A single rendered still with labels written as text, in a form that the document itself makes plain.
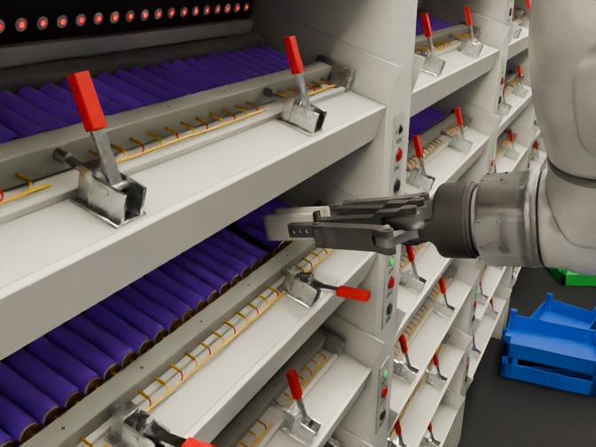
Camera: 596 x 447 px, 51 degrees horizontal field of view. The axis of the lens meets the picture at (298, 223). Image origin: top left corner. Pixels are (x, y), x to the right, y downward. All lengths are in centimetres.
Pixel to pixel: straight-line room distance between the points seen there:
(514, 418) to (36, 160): 185
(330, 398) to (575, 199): 45
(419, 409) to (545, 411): 77
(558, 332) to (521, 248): 183
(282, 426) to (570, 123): 50
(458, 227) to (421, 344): 76
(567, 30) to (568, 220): 17
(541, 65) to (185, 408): 38
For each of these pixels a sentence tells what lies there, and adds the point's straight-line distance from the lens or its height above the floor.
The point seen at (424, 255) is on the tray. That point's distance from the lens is 125.
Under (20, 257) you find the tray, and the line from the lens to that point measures 37.
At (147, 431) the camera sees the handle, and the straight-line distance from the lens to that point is 49.
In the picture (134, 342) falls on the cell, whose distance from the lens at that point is 56.
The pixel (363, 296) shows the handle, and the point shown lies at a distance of 65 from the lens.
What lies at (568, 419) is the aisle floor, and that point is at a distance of 217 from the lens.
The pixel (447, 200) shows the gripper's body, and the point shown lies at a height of 107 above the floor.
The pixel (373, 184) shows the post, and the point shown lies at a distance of 81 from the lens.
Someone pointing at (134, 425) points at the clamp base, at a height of 95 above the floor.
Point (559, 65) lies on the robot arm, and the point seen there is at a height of 121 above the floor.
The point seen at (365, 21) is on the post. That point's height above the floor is 122.
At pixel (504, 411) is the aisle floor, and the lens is 213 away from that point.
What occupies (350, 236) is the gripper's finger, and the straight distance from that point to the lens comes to 61.
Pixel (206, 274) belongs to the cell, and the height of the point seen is 98.
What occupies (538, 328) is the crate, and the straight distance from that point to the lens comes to 240.
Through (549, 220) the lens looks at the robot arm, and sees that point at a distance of 56.
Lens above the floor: 127
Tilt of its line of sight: 22 degrees down
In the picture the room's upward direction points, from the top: straight up
